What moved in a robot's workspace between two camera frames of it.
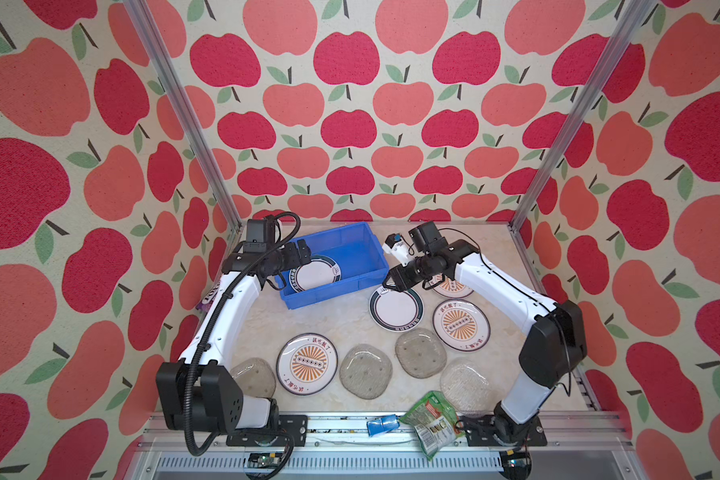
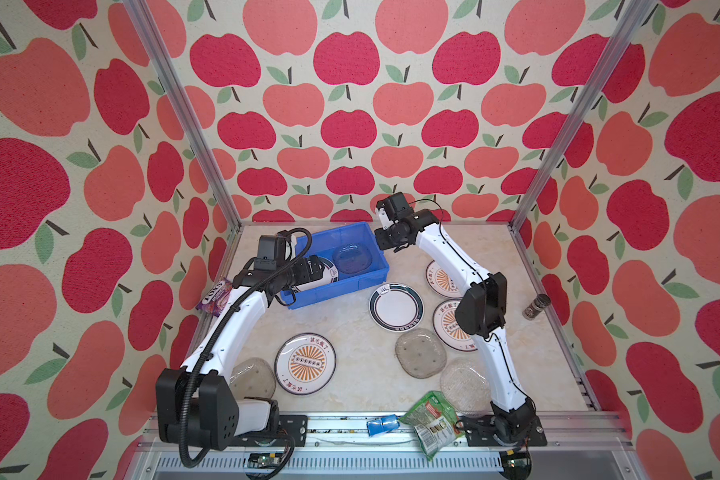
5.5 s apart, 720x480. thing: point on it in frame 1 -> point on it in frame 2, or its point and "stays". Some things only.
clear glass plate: [365, 371] -> [352, 258]
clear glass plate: [420, 352] stays
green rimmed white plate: [319, 271] stays
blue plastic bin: [362, 261] stays
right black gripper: [397, 278] -> [380, 239]
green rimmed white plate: [394, 310] stays
